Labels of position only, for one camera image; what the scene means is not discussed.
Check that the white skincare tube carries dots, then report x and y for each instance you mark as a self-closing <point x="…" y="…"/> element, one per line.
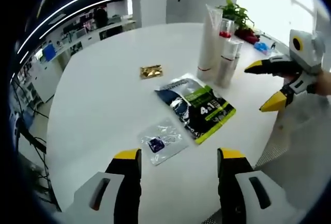
<point x="208" y="50"/>

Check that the white lab counter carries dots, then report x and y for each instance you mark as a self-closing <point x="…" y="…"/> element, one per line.
<point x="41" y="87"/>

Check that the gold skincare sachet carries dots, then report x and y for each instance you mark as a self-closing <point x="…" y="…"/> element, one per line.
<point x="152" y="71"/>

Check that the clear cap skincare bottle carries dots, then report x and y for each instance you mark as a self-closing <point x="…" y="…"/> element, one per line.
<point x="225" y="74"/>

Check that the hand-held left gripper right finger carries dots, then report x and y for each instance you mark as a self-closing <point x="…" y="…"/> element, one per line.
<point x="248" y="190"/>

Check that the red collar skincare pump bottle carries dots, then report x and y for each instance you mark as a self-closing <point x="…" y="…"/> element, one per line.
<point x="225" y="34"/>

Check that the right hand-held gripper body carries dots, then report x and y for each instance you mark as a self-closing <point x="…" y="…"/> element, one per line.
<point x="310" y="53"/>

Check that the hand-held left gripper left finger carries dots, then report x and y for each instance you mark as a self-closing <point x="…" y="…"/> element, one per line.
<point x="90" y="193"/>

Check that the person's right hand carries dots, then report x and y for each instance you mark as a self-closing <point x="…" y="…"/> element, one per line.
<point x="323" y="81"/>

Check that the blue plastic object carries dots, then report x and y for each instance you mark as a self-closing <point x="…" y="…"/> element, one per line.
<point x="261" y="46"/>

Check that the small dark tool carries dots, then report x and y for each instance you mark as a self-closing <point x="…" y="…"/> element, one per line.
<point x="272" y="46"/>

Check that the grey mesh office chair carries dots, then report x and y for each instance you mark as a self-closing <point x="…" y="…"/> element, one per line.
<point x="271" y="154"/>

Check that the dark green skincare packet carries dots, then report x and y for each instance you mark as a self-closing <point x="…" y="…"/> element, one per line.
<point x="196" y="105"/>

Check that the potted green plant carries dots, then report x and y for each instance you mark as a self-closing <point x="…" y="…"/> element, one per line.
<point x="235" y="12"/>

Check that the clear plastic sachet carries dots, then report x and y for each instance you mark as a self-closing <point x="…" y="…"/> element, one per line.
<point x="165" y="141"/>

